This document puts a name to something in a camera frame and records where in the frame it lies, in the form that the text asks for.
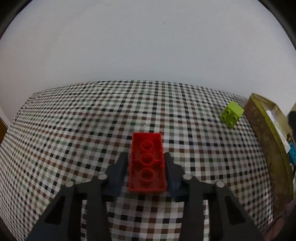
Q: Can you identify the person's hand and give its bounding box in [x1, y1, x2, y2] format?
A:
[263, 199, 295, 240]

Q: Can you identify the gold metal tin box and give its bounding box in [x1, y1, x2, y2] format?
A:
[244, 93, 294, 216]

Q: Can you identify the red toy brick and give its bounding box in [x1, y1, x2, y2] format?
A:
[128, 133, 167, 195]

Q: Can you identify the blue toy brick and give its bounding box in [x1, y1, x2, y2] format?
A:
[288, 142, 296, 165]

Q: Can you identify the checkered tablecloth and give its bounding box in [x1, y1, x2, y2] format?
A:
[1, 80, 273, 240]

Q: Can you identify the green toy brick with football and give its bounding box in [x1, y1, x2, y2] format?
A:
[220, 101, 244, 128]

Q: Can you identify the white paper liner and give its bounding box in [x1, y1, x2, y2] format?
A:
[266, 110, 280, 126]

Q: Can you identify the brown wooden door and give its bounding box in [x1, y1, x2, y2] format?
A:
[0, 117, 10, 144]

